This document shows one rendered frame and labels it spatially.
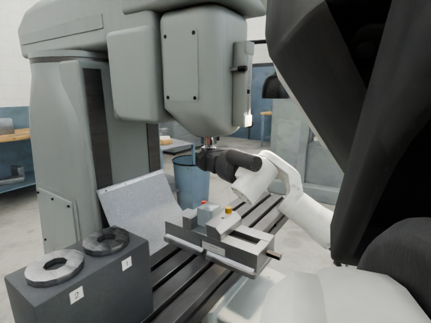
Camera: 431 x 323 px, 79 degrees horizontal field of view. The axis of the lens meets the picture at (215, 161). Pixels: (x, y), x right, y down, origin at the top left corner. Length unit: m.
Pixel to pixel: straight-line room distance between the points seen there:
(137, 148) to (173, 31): 0.51
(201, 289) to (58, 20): 0.97
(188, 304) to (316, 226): 0.35
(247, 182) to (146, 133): 0.63
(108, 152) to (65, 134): 0.15
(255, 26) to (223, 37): 7.43
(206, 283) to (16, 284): 0.42
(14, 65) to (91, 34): 4.02
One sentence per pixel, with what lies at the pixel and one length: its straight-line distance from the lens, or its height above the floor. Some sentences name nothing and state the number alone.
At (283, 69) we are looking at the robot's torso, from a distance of 0.16.
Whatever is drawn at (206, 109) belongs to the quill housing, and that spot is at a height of 1.39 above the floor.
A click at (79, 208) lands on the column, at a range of 1.06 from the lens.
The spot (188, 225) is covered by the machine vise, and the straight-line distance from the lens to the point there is 0.86.
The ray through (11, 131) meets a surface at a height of 0.92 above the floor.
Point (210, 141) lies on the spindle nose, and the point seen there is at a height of 1.29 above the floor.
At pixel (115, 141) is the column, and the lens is 1.02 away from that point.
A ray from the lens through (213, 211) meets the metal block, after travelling 0.84.
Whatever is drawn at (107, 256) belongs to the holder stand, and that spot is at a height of 1.13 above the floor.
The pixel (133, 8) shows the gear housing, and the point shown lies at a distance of 0.82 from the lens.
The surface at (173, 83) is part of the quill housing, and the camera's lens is 0.73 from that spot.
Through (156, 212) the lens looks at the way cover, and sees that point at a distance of 1.11.
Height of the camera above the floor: 1.43
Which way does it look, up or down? 15 degrees down
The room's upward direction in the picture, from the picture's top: straight up
